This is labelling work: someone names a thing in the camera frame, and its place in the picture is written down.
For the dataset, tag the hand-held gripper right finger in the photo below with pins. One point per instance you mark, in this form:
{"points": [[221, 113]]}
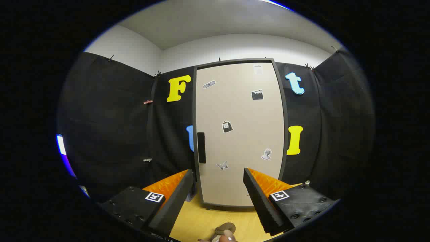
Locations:
{"points": [[262, 205]]}

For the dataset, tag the dark grey shoe cabinet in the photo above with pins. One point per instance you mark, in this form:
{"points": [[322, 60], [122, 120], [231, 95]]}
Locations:
{"points": [[194, 101]]}

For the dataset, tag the black backdrop cloth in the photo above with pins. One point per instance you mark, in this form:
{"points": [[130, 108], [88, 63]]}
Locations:
{"points": [[111, 127]]}

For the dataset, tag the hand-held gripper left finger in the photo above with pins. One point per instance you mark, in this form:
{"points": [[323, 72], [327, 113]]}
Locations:
{"points": [[174, 208]]}

